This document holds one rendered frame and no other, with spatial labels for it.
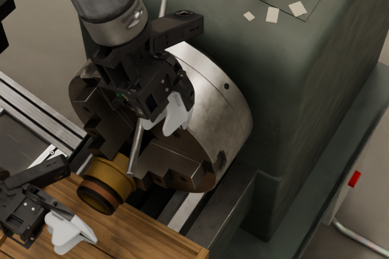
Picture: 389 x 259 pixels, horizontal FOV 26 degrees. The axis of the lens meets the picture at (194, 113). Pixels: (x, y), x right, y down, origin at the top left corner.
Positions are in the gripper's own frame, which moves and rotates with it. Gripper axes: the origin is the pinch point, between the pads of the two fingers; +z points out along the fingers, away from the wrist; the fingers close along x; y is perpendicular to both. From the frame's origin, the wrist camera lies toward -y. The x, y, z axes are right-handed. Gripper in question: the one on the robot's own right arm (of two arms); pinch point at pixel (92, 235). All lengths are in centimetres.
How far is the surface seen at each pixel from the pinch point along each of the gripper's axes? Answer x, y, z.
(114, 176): 4.3, -9.1, -1.8
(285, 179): -22.8, -37.5, 18.7
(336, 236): -106, -70, 30
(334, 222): -102, -72, 27
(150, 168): 3.8, -13.9, 2.2
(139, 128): 25.6, -9.5, 3.7
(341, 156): -52, -65, 23
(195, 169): 5.4, -17.2, 9.1
